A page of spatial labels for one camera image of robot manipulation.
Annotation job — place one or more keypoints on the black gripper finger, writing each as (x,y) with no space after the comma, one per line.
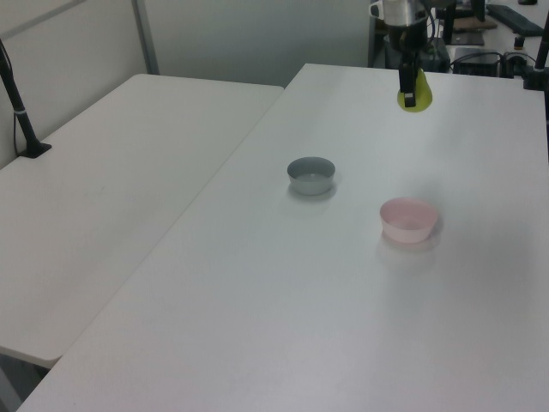
(407,88)

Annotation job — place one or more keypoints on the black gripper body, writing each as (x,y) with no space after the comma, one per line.
(412,38)

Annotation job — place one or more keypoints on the green pear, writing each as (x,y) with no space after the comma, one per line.
(424,98)

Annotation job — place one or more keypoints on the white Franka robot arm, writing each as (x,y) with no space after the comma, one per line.
(399,13)

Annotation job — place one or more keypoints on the grey bowl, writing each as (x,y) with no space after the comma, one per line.
(311,186)

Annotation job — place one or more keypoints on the pink bowl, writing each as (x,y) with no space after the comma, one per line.
(407,234)

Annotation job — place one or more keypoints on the dark brown board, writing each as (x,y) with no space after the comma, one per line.
(472,26)

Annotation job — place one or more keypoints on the black electronics box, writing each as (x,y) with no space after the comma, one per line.
(476,64)

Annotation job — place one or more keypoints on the black keyboard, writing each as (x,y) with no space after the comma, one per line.
(514,19)

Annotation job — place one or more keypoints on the white side table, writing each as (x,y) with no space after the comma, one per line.
(107,193)

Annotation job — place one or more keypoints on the black clamp-mounted camera pole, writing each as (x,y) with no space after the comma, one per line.
(541,56)

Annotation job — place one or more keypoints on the grey partition post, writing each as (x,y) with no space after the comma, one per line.
(146,34)

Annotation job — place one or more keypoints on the black camera pole with base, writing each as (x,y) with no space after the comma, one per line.
(21,120)

